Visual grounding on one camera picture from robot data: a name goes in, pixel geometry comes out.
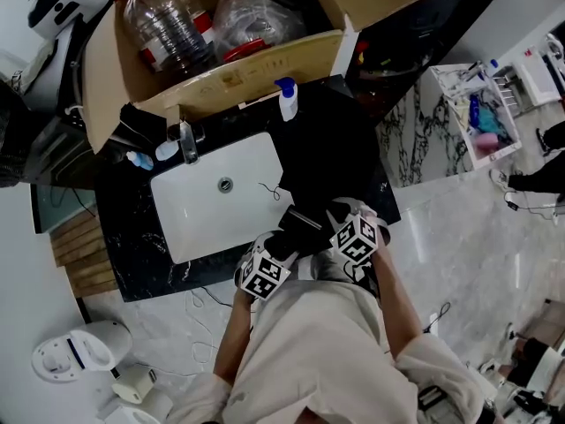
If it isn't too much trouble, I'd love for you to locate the white rectangular sink basin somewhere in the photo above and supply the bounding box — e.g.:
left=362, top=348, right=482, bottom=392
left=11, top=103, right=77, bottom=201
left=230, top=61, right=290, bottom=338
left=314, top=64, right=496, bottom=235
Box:
left=150, top=131, right=296, bottom=265

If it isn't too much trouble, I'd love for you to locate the white rack with toiletries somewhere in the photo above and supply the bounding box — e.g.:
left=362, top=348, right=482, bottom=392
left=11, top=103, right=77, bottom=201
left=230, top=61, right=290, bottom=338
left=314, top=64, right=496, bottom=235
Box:
left=430, top=59, right=523, bottom=170

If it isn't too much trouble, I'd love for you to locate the person's right forearm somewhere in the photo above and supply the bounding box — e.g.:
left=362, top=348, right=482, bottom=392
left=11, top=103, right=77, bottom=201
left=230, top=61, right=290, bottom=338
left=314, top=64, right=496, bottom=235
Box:
left=369, top=236, right=426, bottom=358

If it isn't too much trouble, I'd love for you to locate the chrome faucet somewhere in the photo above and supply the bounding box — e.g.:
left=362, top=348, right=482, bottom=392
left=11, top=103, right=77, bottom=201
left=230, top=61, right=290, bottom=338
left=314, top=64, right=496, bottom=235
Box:
left=177, top=120, right=207, bottom=165

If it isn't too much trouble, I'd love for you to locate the wooden slatted board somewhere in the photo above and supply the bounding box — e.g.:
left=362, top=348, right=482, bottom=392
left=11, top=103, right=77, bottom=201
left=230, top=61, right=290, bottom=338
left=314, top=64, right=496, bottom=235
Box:
left=49, top=209, right=119, bottom=299

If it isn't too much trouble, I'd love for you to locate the black cloth bag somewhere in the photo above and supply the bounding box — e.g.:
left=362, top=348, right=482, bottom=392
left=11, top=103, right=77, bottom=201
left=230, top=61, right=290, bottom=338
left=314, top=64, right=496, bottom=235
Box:
left=278, top=90, right=385, bottom=220

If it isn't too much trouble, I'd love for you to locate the clear plastic jug red cap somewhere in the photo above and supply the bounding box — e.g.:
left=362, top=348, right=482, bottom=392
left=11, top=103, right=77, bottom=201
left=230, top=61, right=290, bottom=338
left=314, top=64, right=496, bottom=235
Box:
left=113, top=0, right=218, bottom=75

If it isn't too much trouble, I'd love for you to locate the clear plastic bag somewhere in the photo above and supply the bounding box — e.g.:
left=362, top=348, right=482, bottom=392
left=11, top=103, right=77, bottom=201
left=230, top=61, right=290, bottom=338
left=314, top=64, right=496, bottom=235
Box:
left=213, top=0, right=309, bottom=64

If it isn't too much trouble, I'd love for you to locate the white appliance black panel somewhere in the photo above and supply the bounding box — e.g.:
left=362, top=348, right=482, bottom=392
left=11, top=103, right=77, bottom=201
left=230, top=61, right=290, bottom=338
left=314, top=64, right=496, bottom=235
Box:
left=27, top=0, right=114, bottom=40

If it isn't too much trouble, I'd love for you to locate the thin white floor cable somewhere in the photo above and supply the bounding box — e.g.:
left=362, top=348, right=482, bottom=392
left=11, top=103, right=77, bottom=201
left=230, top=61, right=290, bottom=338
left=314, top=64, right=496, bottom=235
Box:
left=132, top=287, right=224, bottom=379

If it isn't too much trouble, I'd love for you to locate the white marble cabinet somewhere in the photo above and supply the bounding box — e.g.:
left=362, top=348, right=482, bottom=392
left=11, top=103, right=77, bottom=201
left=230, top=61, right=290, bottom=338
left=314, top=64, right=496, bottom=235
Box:
left=376, top=64, right=476, bottom=189

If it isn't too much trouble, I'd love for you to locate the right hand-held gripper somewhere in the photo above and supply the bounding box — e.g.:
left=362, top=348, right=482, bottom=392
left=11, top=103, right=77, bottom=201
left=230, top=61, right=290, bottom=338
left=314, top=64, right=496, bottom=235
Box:
left=327, top=196, right=392, bottom=265

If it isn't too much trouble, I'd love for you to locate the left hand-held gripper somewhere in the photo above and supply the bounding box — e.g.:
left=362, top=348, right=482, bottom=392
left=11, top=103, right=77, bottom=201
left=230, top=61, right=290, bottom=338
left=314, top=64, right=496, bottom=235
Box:
left=233, top=230, right=302, bottom=302

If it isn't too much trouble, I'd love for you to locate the white power adapter box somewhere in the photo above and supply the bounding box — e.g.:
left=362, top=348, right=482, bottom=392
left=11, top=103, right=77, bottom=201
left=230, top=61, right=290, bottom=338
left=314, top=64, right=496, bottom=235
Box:
left=110, top=364, right=156, bottom=405

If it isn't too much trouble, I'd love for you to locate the person's beige shirt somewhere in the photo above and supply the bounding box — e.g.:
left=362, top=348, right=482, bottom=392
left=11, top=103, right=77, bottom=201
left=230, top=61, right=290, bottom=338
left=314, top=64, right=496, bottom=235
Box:
left=166, top=252, right=486, bottom=424

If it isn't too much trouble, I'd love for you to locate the white blue pump bottle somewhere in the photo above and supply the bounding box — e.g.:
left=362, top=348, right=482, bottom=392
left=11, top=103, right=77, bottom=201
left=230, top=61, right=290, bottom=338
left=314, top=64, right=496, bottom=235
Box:
left=274, top=77, right=299, bottom=123

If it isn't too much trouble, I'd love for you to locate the black floor cable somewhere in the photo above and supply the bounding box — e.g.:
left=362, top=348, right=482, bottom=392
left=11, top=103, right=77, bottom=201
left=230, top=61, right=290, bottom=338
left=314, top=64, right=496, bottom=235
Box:
left=422, top=300, right=452, bottom=336

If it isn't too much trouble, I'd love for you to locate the large cardboard box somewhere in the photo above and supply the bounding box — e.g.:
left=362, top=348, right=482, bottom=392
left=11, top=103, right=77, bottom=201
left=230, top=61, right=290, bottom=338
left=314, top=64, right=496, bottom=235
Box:
left=81, top=0, right=452, bottom=155

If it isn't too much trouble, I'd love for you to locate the person's left forearm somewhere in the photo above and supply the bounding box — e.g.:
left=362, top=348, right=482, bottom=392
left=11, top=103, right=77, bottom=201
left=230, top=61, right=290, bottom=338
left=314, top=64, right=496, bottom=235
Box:
left=213, top=285, right=262, bottom=387

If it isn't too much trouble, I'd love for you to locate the white round floor appliance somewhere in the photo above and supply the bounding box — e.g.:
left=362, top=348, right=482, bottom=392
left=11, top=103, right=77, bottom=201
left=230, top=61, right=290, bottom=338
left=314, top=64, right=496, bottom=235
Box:
left=31, top=320, right=134, bottom=384

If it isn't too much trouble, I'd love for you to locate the small blue white bottle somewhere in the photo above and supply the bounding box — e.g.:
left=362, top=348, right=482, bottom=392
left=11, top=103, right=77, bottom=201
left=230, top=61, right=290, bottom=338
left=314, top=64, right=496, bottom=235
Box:
left=125, top=150, right=154, bottom=172

